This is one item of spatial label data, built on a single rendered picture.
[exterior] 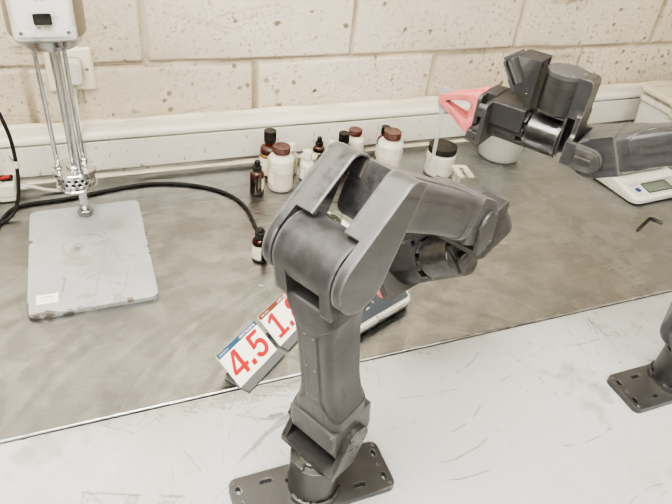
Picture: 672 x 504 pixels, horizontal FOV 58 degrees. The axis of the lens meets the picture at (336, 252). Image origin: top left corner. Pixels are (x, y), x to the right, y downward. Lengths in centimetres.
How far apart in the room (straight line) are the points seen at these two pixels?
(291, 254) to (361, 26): 99
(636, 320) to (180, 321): 79
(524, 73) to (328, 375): 54
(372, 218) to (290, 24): 93
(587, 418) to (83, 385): 73
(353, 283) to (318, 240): 5
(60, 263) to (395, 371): 60
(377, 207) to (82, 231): 81
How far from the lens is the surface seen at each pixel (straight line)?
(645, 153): 91
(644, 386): 107
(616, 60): 192
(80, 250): 116
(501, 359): 102
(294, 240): 50
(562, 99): 91
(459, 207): 64
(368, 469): 82
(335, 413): 65
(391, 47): 148
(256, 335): 93
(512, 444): 91
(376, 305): 99
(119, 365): 95
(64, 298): 107
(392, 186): 49
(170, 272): 110
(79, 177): 105
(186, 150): 137
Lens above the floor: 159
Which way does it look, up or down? 37 degrees down
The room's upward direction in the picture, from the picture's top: 7 degrees clockwise
